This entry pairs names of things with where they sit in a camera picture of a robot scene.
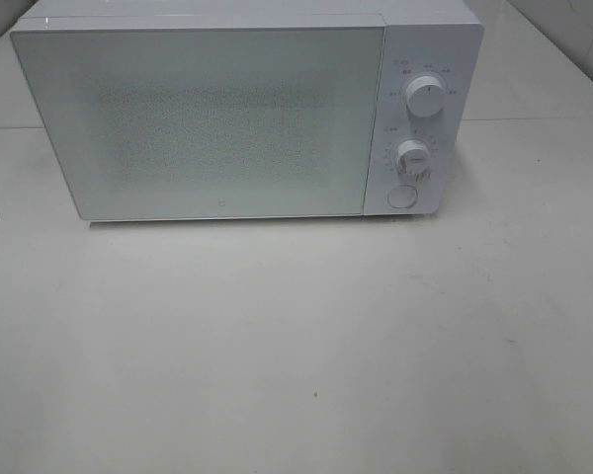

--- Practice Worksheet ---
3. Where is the white timer knob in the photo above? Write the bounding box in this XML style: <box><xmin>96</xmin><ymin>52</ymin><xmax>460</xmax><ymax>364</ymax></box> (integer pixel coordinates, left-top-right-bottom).
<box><xmin>395</xmin><ymin>139</ymin><xmax>431</xmax><ymax>176</ymax></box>

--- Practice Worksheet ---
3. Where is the white upper microwave knob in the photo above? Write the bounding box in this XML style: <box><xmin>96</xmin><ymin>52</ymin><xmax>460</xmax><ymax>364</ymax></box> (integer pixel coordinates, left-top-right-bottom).
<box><xmin>404</xmin><ymin>74</ymin><xmax>446</xmax><ymax>119</ymax></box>

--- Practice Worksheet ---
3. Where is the round door release button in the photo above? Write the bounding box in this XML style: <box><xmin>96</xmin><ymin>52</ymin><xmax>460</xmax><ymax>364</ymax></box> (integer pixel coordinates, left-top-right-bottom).
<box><xmin>387</xmin><ymin>185</ymin><xmax>418</xmax><ymax>209</ymax></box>

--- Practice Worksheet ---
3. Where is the white microwave door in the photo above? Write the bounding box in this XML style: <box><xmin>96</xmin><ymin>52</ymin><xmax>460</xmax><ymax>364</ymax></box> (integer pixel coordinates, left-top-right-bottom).
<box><xmin>12</xmin><ymin>28</ymin><xmax>383</xmax><ymax>221</ymax></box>

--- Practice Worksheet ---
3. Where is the white microwave oven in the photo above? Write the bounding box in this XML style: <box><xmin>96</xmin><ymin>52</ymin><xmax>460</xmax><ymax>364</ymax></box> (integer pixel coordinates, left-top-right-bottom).
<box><xmin>10</xmin><ymin>1</ymin><xmax>484</xmax><ymax>220</ymax></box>

